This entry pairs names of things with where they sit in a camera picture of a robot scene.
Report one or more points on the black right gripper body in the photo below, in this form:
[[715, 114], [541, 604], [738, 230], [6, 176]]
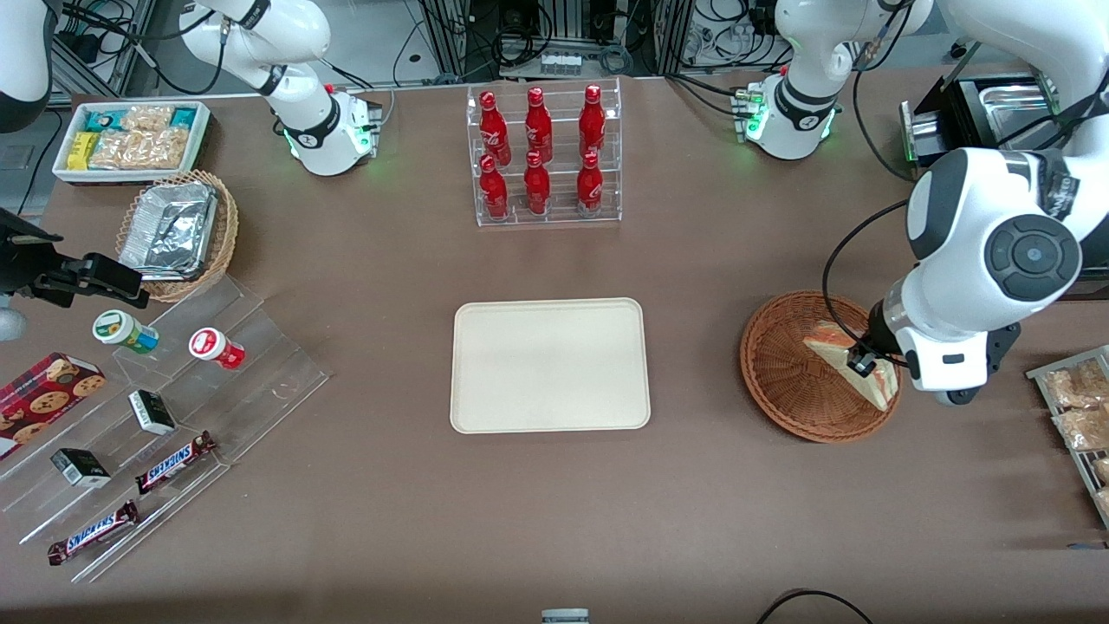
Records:
[[19, 262]]

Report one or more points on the clear bag of crackers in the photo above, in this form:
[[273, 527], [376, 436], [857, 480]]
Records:
[[139, 149], [147, 117]]

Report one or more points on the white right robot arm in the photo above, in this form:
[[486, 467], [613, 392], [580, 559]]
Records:
[[303, 113]]

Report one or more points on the teal snack packet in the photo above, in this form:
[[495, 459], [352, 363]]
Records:
[[183, 116], [106, 119]]

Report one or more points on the red cookie box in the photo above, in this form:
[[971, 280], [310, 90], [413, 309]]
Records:
[[43, 394]]

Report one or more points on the small black box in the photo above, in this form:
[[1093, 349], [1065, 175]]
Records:
[[152, 412], [80, 468]]

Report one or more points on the white snack bin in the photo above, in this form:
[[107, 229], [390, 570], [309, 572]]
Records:
[[65, 173]]

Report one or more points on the clear acrylic stepped display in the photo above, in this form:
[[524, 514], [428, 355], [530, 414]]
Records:
[[260, 364]]

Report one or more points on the clear acrylic bottle rack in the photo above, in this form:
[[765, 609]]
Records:
[[546, 212]]

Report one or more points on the triangular sandwich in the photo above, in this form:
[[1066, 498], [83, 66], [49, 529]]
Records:
[[836, 347]]

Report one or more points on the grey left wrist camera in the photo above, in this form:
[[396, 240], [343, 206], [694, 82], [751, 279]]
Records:
[[960, 397]]

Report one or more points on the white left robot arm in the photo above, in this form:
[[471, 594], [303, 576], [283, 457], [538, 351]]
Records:
[[953, 217]]

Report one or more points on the aluminium foil container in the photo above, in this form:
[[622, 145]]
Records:
[[169, 230]]

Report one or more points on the small grey device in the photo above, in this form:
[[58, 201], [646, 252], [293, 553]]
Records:
[[565, 616]]

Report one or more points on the green lidded cup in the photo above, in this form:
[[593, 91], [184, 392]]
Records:
[[121, 329]]

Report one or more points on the black food warmer cabinet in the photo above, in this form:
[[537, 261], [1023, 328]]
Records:
[[957, 113]]

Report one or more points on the tan wicker basket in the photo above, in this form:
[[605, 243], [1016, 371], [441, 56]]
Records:
[[223, 234]]

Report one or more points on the yellow snack packet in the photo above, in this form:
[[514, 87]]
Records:
[[82, 150]]

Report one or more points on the red lidded cup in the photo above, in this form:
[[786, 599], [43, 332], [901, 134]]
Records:
[[212, 345]]

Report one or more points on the round brown wicker basket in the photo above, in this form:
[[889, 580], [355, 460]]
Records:
[[788, 390]]

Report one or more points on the beige rectangular serving tray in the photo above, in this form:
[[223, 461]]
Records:
[[550, 364]]

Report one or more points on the clear bag of bread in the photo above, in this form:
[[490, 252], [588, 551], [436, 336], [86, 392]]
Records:
[[1083, 429], [1102, 470], [1074, 386], [1104, 498]]

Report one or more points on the silver metal box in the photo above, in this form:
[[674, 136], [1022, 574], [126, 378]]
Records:
[[920, 134]]

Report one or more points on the white power strip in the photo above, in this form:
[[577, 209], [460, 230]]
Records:
[[560, 63]]

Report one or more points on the steel pan in warmer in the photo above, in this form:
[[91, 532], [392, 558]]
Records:
[[1009, 108]]

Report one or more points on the red cola bottle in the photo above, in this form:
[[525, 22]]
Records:
[[494, 121], [590, 184], [538, 117], [536, 186], [494, 191], [592, 117]]

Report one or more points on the snickers chocolate bar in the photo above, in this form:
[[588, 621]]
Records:
[[91, 533], [173, 464]]

